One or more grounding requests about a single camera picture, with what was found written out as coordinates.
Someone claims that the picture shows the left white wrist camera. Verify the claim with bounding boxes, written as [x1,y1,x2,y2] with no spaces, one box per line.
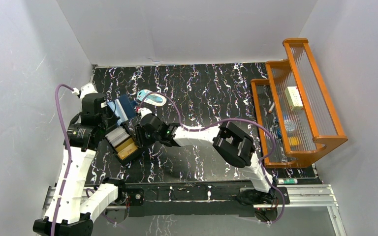
[71,83,97,100]

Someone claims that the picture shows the orange wooden tiered rack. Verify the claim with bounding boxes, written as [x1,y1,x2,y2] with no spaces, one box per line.
[251,38,348,168]

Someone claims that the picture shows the black card box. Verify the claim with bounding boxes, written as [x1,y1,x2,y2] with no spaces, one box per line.
[105,126,143,166]

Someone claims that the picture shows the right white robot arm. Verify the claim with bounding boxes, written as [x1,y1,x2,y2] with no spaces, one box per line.
[134,114,277,204]

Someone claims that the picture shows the blue items on rack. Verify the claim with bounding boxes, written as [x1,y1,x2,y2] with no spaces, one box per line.
[275,116,297,139]

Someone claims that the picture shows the teal oval blister pack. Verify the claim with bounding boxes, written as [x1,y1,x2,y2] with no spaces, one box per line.
[137,89,167,107]

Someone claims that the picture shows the blue leather card holder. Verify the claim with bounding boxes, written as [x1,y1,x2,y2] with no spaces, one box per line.
[107,95,137,125]

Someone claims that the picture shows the small stick on rack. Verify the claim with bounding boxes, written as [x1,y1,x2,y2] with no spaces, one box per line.
[268,102,275,113]

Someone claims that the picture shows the yellow item on rack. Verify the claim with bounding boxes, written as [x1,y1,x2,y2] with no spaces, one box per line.
[288,137,301,147]

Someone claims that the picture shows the white box on rack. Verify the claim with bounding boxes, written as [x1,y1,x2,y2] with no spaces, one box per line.
[284,86,304,111]

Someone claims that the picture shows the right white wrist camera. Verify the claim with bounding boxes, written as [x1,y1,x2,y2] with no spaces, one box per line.
[137,108,152,119]

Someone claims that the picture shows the gold cards in box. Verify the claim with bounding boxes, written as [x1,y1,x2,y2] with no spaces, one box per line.
[115,138,138,160]

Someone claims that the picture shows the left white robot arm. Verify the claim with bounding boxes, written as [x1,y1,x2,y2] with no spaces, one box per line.
[33,92,130,236]

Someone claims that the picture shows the green white marker pen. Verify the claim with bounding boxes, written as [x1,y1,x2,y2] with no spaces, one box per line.
[278,178,298,185]

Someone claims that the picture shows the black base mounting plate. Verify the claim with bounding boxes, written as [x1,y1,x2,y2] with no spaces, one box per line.
[96,179,291,218]

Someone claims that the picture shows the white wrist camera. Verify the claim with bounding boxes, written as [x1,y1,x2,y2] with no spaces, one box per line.
[137,108,152,119]
[71,83,97,100]

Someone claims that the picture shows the aluminium frame rail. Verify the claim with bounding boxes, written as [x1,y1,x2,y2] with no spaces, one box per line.
[42,184,340,209]

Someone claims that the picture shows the white cards stack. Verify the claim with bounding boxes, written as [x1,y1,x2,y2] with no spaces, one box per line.
[105,127,130,147]

